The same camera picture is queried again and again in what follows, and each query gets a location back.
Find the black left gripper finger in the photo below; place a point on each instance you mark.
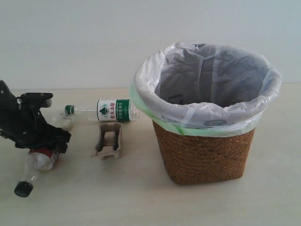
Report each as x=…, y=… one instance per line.
x=60, y=146
x=59, y=135

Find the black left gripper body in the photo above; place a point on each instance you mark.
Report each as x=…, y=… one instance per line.
x=25, y=126

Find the red label clear bottle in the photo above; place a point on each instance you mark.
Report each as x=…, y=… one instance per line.
x=38, y=162

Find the grey cardboard pulp tray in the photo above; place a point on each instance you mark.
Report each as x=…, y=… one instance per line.
x=109, y=142

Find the green label water bottle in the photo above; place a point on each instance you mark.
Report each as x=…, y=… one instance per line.
x=104, y=110

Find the woven wicker waste basket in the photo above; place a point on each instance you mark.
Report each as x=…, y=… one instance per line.
x=192, y=160

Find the white and green bin liner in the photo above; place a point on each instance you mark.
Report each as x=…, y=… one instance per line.
x=205, y=89

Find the crumpled clear plastic wrapper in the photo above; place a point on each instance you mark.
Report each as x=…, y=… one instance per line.
x=60, y=120

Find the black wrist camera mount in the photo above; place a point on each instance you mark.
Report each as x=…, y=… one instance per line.
x=36, y=100

